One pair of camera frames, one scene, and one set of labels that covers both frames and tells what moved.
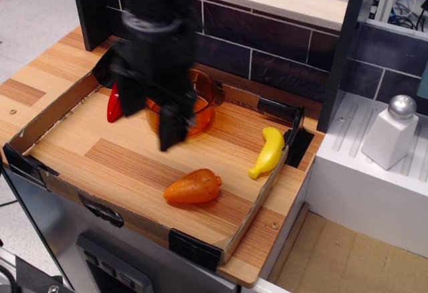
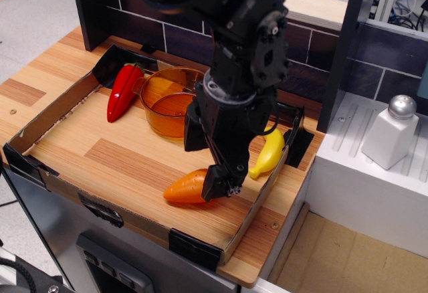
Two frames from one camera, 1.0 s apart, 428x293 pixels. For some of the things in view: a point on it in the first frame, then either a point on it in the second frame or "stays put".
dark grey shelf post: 337,77 stays put
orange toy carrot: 198,186 stays put
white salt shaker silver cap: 388,135 stays put
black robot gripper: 155,65 → 230,128
